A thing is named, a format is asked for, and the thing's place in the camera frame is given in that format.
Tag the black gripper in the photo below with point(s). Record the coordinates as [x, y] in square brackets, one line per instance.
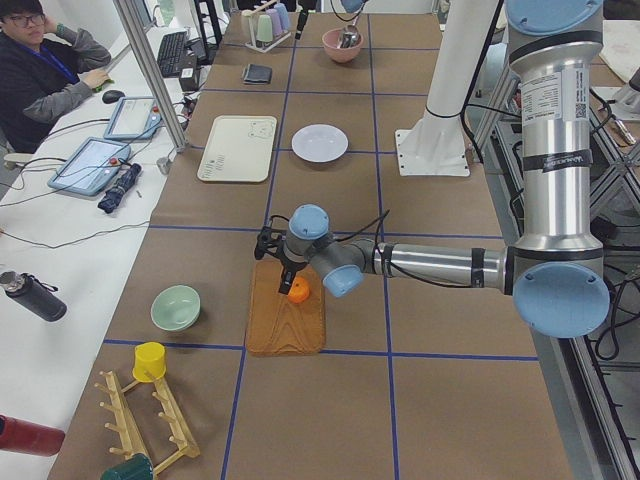
[290, 265]

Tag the orange mandarin fruit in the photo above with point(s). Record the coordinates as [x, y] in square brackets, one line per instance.
[299, 291]

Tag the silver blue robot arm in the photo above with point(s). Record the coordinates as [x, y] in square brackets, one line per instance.
[352, 8]
[554, 270]

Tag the cream bear print tray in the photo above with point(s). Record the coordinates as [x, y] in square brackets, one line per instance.
[239, 149]

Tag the wooden cutting board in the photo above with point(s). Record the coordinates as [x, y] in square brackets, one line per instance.
[277, 327]

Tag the mint green bowl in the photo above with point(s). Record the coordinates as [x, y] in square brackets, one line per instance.
[176, 308]

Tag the white round plate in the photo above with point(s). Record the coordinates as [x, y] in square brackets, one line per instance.
[319, 143]

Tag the yellow cup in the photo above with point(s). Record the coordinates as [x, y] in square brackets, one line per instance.
[149, 362]

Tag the folded dark blue umbrella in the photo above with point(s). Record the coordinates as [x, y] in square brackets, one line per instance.
[115, 194]

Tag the folded grey cloth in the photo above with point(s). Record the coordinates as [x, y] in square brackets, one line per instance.
[255, 74]

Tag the far teach pendant tablet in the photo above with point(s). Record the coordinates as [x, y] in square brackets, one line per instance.
[133, 118]

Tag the teach pendant tablet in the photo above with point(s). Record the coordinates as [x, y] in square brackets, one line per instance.
[91, 167]
[133, 118]

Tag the near teach pendant tablet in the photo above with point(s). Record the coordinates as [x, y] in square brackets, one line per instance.
[91, 167]

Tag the wooden cup rack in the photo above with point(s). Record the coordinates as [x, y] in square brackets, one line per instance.
[147, 421]

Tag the dark green cup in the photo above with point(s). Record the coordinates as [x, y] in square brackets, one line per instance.
[138, 467]

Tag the pink bowl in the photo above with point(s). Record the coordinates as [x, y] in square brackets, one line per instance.
[336, 51]

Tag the pastel cups on rack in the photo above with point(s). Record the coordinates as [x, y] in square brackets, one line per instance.
[265, 25]

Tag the metal utensil in bowl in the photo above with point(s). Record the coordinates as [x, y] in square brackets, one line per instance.
[348, 37]

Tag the black keyboard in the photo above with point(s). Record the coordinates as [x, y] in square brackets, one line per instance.
[170, 53]

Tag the black computer mouse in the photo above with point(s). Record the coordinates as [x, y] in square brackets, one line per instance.
[112, 96]

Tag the dark grey thermos bottle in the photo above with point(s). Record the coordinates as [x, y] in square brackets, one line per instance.
[34, 295]

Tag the red bottle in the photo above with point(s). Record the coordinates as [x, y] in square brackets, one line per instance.
[21, 436]

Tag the seated person in black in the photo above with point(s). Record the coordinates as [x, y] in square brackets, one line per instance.
[47, 70]

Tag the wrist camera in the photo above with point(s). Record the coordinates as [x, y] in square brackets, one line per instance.
[268, 241]

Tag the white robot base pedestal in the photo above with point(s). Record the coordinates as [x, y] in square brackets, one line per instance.
[435, 146]

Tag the aluminium frame post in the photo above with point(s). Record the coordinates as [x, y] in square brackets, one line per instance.
[146, 60]

